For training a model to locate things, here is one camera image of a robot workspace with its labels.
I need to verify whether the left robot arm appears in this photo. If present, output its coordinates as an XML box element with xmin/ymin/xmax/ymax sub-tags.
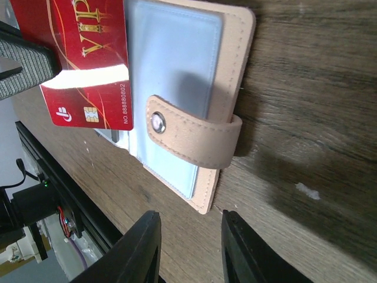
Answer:
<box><xmin>1</xmin><ymin>22</ymin><xmax>61</xmax><ymax>263</ymax></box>

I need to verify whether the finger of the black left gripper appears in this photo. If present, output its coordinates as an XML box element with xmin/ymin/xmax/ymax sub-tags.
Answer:
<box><xmin>1</xmin><ymin>22</ymin><xmax>61</xmax><ymax>100</ymax></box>

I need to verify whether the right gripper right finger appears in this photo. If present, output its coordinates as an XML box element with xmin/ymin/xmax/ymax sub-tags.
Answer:
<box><xmin>221</xmin><ymin>210</ymin><xmax>311</xmax><ymax>282</ymax></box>

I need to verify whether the red gold VIP card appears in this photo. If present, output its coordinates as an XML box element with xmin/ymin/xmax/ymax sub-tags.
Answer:
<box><xmin>11</xmin><ymin>0</ymin><xmax>133</xmax><ymax>130</ymax></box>

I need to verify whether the beige leather card holder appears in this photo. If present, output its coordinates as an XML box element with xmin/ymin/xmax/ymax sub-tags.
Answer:
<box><xmin>97</xmin><ymin>1</ymin><xmax>256</xmax><ymax>215</ymax></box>

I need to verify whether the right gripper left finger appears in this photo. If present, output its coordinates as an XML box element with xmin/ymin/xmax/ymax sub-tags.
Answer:
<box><xmin>72</xmin><ymin>210</ymin><xmax>161</xmax><ymax>283</ymax></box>

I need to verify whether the black front frame rail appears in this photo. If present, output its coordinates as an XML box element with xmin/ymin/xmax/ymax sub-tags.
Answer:
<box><xmin>15</xmin><ymin>121</ymin><xmax>122</xmax><ymax>254</ymax></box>

